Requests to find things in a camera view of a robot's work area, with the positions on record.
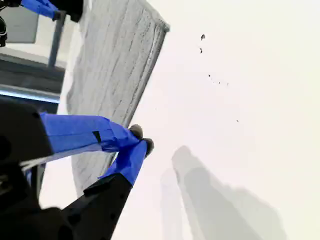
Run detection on grey metal bar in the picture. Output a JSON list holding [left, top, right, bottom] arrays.
[[47, 11, 67, 68]]

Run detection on grey textured towel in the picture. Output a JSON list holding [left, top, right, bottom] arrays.
[[58, 0, 171, 198]]

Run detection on light grey panel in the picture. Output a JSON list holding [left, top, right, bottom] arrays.
[[0, 7, 40, 45]]

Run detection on dark grey shelf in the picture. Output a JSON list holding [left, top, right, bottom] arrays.
[[0, 53, 66, 105]]

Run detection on white servo wire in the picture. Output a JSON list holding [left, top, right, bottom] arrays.
[[19, 153, 55, 173]]

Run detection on black camera box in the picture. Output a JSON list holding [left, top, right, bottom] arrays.
[[0, 16, 7, 48]]

